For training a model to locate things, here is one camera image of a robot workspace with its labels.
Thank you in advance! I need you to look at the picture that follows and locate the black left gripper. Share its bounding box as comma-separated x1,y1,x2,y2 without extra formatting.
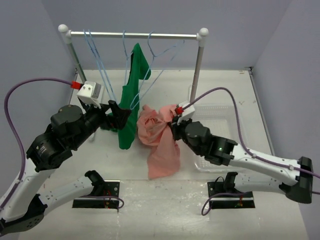
71,97,132,148

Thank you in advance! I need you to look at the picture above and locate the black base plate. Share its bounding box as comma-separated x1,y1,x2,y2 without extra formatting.
72,180,123,211
207,181,256,210

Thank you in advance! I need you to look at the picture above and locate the blue hanger of green shirt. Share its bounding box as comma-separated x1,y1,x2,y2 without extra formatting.
122,30,132,86

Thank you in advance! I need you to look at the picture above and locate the white metal clothes rack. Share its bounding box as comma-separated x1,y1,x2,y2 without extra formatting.
58,24,209,109

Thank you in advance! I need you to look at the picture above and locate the pink t shirt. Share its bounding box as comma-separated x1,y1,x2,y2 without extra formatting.
137,104,181,180

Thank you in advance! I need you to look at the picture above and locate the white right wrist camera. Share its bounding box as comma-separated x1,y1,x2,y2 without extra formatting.
172,101,196,125

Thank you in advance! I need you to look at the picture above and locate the blue hanger of pink shirt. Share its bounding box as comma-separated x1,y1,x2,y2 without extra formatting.
129,30,186,111

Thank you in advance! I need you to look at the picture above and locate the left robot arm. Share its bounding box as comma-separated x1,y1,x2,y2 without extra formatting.
0,100,131,236

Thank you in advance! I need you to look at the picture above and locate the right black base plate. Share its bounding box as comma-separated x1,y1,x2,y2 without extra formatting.
207,181,256,210

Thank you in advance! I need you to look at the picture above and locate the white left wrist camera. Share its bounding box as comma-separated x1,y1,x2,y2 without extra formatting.
76,81,102,109

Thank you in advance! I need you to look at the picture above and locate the empty blue wire hanger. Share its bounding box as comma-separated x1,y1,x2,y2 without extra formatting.
83,28,116,101

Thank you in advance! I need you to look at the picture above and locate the green t shirt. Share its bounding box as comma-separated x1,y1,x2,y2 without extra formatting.
112,43,151,150

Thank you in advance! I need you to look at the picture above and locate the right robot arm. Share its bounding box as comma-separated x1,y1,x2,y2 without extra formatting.
170,117,313,204

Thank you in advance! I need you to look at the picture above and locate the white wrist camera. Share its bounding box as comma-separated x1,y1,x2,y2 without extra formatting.
76,81,102,109
172,101,196,125

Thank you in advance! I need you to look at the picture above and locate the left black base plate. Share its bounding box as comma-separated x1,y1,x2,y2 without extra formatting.
72,180,123,211

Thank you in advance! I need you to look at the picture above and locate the clear plastic tray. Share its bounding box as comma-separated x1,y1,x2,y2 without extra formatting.
192,104,245,174

